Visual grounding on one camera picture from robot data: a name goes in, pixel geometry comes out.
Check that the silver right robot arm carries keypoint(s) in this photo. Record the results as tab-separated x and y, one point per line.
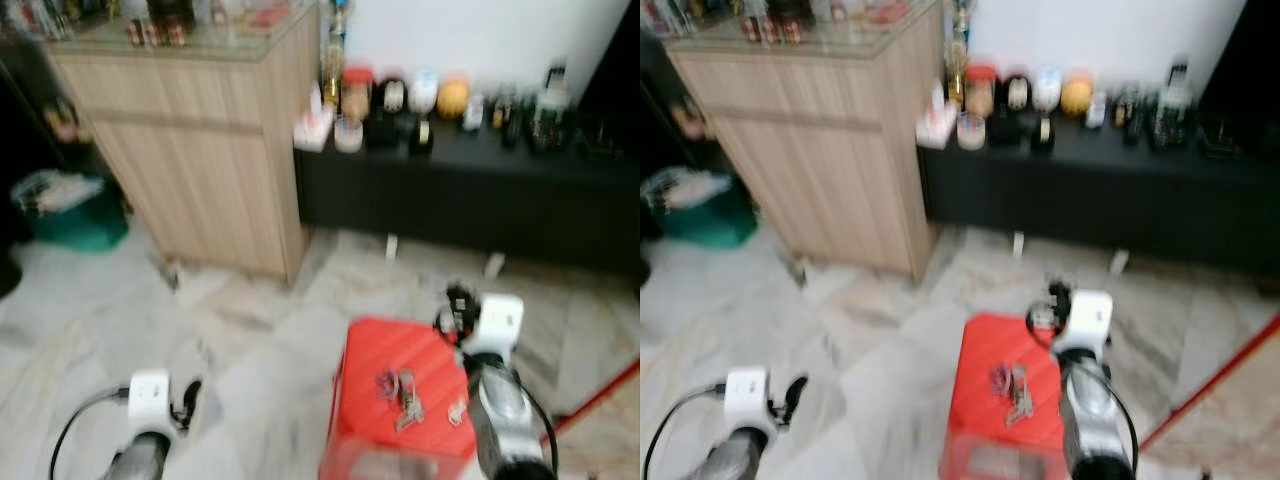
505	420
1092	420

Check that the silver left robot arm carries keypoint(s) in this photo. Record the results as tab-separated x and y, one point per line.
735	460
135	460

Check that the red plastic stool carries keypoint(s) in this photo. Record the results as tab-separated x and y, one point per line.
390	345
1000	345

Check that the silver key bunch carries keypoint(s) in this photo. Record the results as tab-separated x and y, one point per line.
408	408
1020	400

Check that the small single silver key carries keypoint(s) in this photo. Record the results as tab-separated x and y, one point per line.
457	410

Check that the black low console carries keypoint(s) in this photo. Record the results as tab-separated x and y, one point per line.
460	200
1100	200

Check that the black tape dispenser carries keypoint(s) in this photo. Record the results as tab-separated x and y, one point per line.
1043	133
422	137

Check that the small black box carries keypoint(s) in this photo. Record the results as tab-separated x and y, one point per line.
380	132
1005	130

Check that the white tape roll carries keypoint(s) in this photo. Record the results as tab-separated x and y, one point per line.
348	135
970	132

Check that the green plastic bucket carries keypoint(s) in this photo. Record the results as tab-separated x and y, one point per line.
705	223
75	228

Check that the small panda figure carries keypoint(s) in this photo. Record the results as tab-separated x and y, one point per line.
473	112
1097	110

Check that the black white plush toy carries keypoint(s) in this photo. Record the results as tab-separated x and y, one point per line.
508	110
1130	105

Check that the yellow round toy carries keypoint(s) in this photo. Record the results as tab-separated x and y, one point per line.
453	97
1077	95

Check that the white pink tissue box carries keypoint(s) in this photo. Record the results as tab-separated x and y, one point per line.
312	128
937	125

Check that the jar with red lid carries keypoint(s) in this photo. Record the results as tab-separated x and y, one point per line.
357	95
980	92

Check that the white crumpled sheet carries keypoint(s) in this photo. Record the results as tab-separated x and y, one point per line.
685	185
55	188

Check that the light wooden cabinet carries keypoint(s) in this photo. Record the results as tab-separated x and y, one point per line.
830	150
200	150

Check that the small gold trophy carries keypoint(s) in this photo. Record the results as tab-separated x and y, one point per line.
333	68
957	70

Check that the black shelf unit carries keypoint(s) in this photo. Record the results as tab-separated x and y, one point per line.
660	100
30	110

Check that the trophy with blue ball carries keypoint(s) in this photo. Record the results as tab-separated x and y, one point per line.
338	15
960	15

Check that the flat red case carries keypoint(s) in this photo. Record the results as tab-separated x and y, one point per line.
265	15
885	12

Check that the small red tea cup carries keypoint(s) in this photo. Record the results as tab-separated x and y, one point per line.
138	33
755	30
177	33
792	30

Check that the black teapot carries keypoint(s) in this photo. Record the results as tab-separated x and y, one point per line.
790	7
170	8

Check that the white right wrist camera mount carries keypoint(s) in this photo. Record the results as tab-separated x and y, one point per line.
497	322
1085	318

